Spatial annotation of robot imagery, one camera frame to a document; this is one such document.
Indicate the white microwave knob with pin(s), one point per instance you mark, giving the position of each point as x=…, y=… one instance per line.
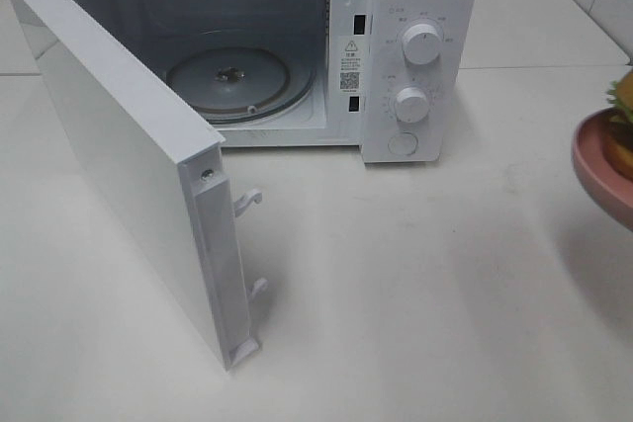
x=422, y=42
x=411, y=105

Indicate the white microwave door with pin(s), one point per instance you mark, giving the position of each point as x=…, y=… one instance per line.
x=156, y=162

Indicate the pink round plate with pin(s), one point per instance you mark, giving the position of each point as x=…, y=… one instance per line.
x=610, y=190

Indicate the toy burger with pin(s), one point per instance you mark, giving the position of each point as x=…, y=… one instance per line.
x=618, y=143

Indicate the white microwave oven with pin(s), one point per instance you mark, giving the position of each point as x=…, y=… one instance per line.
x=353, y=45

